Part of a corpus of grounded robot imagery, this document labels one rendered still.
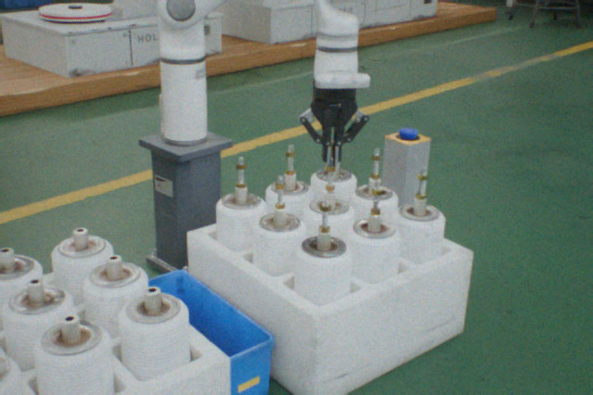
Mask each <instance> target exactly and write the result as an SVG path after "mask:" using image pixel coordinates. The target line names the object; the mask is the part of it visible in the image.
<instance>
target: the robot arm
mask: <svg viewBox="0 0 593 395"><path fill-rule="evenodd" d="M226 1H229V0H157V8H158V41H159V62H160V80H161V94H160V95H159V108H160V128H161V138H164V140H165V142H166V143H168V144H171V145H175V146H176V147H194V146H199V144H202V143H204V142H206V141H207V98H206V60H205V36H204V17H205V16H206V15H208V14H209V13H210V12H213V11H214V10H216V9H217V8H218V7H220V6H222V5H223V3H225V2H226ZM313 2H314V7H315V12H316V20H317V39H316V55H315V60H314V84H313V100H312V103H311V104H310V109H308V110H306V112H305V113H300V114H299V115H298V118H299V120H300V122H301V123H302V125H303V126H304V127H305V130H306V131H308V132H309V134H310V135H311V137H312V138H313V139H314V141H315V142H316V143H321V144H322V162H324V163H325V164H326V166H331V156H332V147H331V134H332V127H334V142H333V159H334V166H337V162H341V159H342V146H343V144H344V143H346V142H348V143H349V142H351V141H352V140H353V138H354V137H356V136H357V135H358V133H359V132H360V131H361V128H362V127H363V126H364V125H365V124H366V122H367V121H368V120H369V117H368V116H367V115H366V113H364V111H361V110H360V109H359V106H358V104H357V101H356V97H357V88H366V87H369V82H370V81H371V77H369V76H368V75H367V74H366V73H358V35H359V21H358V18H357V16H355V15H354V14H350V13H347V12H344V11H341V10H338V9H335V8H334V7H333V6H332V3H331V1H330V0H313ZM354 114H356V116H354ZM312 115H314V117H315V118H316V119H317V121H318V122H319V124H320V125H321V126H322V135H320V134H318V133H317V132H316V130H315V129H314V127H313V125H312V124H311V123H312V122H313V119H312ZM353 116H354V118H353V120H354V121H353V122H352V123H351V125H350V126H349V127H348V128H347V131H346V132H345V125H347V123H348V122H349V121H350V119H351V118H352V117H353Z"/></svg>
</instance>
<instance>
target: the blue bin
mask: <svg viewBox="0 0 593 395"><path fill-rule="evenodd" d="M147 284H148V285H149V286H150V287H159V288H160V293H161V294H168V295H171V296H173V297H175V298H176V299H180V300H181V301H182V302H183V303H184V304H185V305H186V306H187V309H188V315H189V317H188V318H189V325H190V326H191V327H193V328H194V329H196V330H197V331H198V332H200V333H201V334H202V335H203V336H204V337H205V338H207V340H208V341H209V342H210V343H213V344H214V345H215V346H216V347H217V348H219V349H220V350H221V351H222V352H224V353H225V355H226V356H227V357H229V358H230V360H231V395H268V394H269V380H270V366H271V348H272V347H273V344H275V338H273V335H272V334H271V333H269V332H268V331H267V330H265V329H264V328H262V327H261V326H260V325H258V324H257V323H256V322H254V321H253V320H252V319H250V318H249V317H248V316H246V315H245V314H244V313H241V312H239V311H238V310H237V308H235V307H234V306H233V305H232V304H231V303H230V302H228V301H227V300H225V299H223V298H222V297H220V296H219V295H217V294H216V292H215V291H213V290H212V289H211V288H208V287H207V286H205V285H204V284H203V283H201V282H200V281H199V280H197V279H196V278H193V276H192V275H191V274H189V273H188V272H186V271H185V270H175V271H172V272H169V273H166V274H161V275H160V276H158V277H155V278H152V279H149V280H147Z"/></svg>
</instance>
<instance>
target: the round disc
mask: <svg viewBox="0 0 593 395"><path fill-rule="evenodd" d="M38 13H39V15H40V17H41V18H42V19H48V20H53V21H57V22H91V21H98V20H101V19H108V18H110V17H111V16H112V9H111V7H110V6H104V5H97V4H60V5H51V6H43V7H41V8H39V11H38Z"/></svg>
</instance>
